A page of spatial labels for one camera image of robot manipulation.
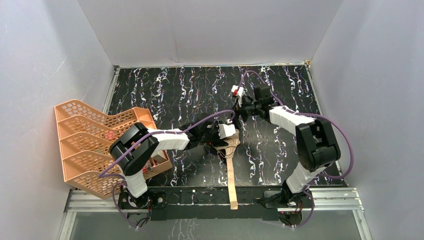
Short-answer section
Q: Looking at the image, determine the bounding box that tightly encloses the beige and black folding umbrella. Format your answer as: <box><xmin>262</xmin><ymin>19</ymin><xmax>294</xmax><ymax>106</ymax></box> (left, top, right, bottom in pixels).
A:
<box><xmin>212</xmin><ymin>129</ymin><xmax>241</xmax><ymax>210</ymax></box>

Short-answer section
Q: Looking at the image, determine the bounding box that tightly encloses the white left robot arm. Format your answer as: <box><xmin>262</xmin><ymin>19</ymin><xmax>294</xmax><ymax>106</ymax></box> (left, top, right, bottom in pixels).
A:
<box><xmin>109</xmin><ymin>120</ymin><xmax>238</xmax><ymax>208</ymax></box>

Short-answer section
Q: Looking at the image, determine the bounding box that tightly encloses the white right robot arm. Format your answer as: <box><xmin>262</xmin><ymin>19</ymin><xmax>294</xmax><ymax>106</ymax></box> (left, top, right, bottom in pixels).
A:
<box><xmin>231</xmin><ymin>85</ymin><xmax>341</xmax><ymax>203</ymax></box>

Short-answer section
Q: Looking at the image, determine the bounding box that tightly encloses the grey box in organizer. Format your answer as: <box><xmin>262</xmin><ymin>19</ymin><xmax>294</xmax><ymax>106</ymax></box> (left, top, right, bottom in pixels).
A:
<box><xmin>151</xmin><ymin>150</ymin><xmax>169</xmax><ymax>164</ymax></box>

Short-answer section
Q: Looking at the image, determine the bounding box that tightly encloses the orange plastic file organizer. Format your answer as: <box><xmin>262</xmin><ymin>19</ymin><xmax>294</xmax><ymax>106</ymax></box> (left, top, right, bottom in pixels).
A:
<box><xmin>54</xmin><ymin>99</ymin><xmax>156</xmax><ymax>199</ymax></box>

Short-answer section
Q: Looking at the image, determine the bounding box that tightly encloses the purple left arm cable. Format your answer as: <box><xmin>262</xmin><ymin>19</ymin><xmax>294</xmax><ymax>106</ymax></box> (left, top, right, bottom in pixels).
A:
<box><xmin>97</xmin><ymin>109</ymin><xmax>237</xmax><ymax>229</ymax></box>

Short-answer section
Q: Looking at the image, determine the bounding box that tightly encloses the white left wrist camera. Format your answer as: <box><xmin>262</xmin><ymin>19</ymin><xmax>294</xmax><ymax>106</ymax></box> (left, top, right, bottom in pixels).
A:
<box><xmin>218</xmin><ymin>119</ymin><xmax>237</xmax><ymax>139</ymax></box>

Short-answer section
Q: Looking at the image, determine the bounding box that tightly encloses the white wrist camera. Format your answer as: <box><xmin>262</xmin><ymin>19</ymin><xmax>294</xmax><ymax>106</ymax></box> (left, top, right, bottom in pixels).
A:
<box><xmin>230</xmin><ymin>85</ymin><xmax>245</xmax><ymax>98</ymax></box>
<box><xmin>218</xmin><ymin>119</ymin><xmax>237</xmax><ymax>139</ymax></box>

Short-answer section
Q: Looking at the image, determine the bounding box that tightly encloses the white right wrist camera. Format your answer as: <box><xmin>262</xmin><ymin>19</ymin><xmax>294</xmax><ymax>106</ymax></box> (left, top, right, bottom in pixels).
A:
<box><xmin>230</xmin><ymin>85</ymin><xmax>245</xmax><ymax>98</ymax></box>

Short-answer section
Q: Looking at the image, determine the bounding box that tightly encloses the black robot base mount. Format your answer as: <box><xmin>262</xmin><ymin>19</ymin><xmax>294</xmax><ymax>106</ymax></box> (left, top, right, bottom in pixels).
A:
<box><xmin>116</xmin><ymin>186</ymin><xmax>308</xmax><ymax>227</ymax></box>

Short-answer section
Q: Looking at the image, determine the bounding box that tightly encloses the aluminium frame rail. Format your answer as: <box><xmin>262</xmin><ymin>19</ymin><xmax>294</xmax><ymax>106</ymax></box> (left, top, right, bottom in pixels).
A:
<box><xmin>59</xmin><ymin>187</ymin><xmax>373</xmax><ymax>240</ymax></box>

